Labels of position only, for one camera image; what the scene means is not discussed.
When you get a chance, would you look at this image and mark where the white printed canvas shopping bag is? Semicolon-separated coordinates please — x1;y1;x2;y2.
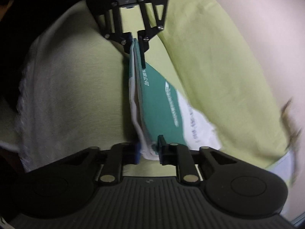
129;39;222;160

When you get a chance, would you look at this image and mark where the white fuzzy blanket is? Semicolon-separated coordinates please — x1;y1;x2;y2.
16;23;79;172

